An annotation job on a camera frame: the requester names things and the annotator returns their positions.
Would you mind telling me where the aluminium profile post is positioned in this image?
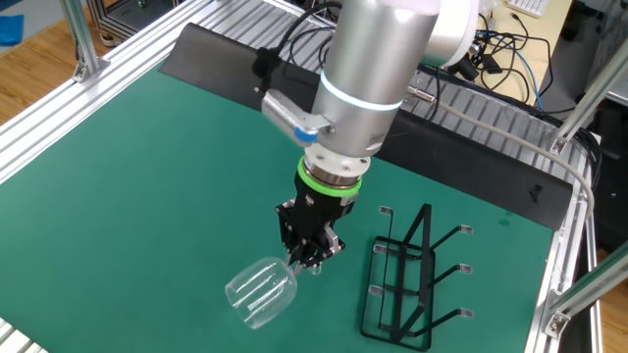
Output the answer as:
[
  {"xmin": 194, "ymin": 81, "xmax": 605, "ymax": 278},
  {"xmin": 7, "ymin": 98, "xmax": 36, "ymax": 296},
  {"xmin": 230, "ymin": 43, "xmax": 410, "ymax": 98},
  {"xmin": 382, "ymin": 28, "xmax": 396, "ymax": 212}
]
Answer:
[
  {"xmin": 542, "ymin": 254, "xmax": 628, "ymax": 339},
  {"xmin": 549, "ymin": 37, "xmax": 628, "ymax": 156},
  {"xmin": 58, "ymin": 0, "xmax": 112, "ymax": 83}
]

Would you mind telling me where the black camera cable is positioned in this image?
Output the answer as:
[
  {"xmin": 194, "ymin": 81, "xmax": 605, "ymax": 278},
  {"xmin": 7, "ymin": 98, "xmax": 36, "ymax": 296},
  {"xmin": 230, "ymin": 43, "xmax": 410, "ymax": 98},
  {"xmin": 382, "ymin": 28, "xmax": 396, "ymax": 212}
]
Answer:
[{"xmin": 252, "ymin": 0, "xmax": 344, "ymax": 94}]

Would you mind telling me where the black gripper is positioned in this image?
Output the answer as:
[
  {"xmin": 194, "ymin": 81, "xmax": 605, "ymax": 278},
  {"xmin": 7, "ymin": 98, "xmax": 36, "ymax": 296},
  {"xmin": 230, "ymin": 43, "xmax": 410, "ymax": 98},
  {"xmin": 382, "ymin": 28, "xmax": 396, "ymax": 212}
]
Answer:
[{"xmin": 275, "ymin": 178, "xmax": 357, "ymax": 269}]

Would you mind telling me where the silver wrist camera blue lens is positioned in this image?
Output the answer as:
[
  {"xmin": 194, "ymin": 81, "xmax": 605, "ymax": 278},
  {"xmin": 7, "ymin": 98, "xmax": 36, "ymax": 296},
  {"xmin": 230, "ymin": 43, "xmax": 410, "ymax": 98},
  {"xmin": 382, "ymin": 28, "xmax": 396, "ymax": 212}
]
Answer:
[{"xmin": 253, "ymin": 86, "xmax": 336, "ymax": 148}]

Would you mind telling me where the blue cable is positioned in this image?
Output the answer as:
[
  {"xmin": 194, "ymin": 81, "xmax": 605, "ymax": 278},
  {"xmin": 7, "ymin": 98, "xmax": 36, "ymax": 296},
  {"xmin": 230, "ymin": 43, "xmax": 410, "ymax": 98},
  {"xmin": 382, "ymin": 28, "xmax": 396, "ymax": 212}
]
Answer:
[{"xmin": 490, "ymin": 33, "xmax": 546, "ymax": 112}]

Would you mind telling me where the black white striped frame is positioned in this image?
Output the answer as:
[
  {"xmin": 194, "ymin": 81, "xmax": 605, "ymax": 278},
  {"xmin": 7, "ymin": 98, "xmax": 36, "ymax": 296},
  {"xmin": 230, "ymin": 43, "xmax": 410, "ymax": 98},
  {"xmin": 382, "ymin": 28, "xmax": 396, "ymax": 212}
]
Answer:
[{"xmin": 87, "ymin": 0, "xmax": 187, "ymax": 46}]

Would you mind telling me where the black metal cup rack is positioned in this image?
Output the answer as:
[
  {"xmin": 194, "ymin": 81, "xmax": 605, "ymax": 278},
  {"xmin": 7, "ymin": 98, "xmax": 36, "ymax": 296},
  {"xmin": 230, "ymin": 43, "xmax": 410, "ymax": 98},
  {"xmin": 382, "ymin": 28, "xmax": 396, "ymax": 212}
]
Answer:
[{"xmin": 359, "ymin": 203, "xmax": 475, "ymax": 352}]

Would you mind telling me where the white keyboard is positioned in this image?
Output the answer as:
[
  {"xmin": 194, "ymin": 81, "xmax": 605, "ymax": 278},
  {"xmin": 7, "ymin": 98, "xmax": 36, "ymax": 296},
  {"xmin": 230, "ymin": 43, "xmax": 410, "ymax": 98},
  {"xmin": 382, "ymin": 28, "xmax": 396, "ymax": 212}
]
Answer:
[{"xmin": 504, "ymin": 0, "xmax": 550, "ymax": 19}]

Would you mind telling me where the clear wine glass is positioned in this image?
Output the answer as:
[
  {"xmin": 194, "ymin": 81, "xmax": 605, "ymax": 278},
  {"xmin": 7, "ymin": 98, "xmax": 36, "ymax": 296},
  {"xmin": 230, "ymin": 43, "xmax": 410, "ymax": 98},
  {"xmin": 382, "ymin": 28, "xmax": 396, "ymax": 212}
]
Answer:
[{"xmin": 224, "ymin": 257, "xmax": 325, "ymax": 330}]

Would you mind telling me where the green flange ring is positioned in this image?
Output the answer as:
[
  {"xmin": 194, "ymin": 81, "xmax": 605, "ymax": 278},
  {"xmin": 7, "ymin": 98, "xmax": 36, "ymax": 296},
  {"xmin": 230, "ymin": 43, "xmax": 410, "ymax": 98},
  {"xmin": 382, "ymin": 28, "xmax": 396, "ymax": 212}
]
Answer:
[{"xmin": 295, "ymin": 155, "xmax": 363, "ymax": 199}]

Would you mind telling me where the black desk cable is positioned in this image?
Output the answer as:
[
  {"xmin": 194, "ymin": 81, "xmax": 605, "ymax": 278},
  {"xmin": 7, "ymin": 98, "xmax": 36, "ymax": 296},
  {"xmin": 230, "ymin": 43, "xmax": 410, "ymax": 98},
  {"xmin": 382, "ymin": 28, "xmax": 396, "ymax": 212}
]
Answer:
[{"xmin": 483, "ymin": 12, "xmax": 555, "ymax": 99}]

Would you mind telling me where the beige desk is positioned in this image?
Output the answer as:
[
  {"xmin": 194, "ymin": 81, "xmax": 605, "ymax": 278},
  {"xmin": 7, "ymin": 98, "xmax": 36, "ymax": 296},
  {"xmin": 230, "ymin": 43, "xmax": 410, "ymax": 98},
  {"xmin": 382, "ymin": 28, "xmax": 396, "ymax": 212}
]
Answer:
[{"xmin": 483, "ymin": 0, "xmax": 575, "ymax": 107}]

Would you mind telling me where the grey cable with metal plug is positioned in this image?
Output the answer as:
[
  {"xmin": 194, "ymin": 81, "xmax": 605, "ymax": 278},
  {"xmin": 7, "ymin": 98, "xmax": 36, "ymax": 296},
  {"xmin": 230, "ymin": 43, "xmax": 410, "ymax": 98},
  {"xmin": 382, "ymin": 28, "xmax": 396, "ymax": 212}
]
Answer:
[{"xmin": 404, "ymin": 83, "xmax": 597, "ymax": 223}]

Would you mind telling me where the green table mat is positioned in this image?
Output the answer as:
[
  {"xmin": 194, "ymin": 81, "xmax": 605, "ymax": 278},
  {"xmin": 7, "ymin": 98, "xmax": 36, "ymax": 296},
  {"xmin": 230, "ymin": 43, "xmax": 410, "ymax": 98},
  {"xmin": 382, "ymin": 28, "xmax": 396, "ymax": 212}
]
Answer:
[{"xmin": 0, "ymin": 63, "xmax": 555, "ymax": 353}]

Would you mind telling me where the aluminium profile table rail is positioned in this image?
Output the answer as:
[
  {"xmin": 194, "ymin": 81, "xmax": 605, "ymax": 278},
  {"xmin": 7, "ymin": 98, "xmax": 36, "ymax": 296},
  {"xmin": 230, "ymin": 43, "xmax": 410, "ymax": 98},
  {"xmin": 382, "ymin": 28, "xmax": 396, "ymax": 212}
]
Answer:
[
  {"xmin": 0, "ymin": 0, "xmax": 232, "ymax": 185},
  {"xmin": 524, "ymin": 131, "xmax": 602, "ymax": 353}
]

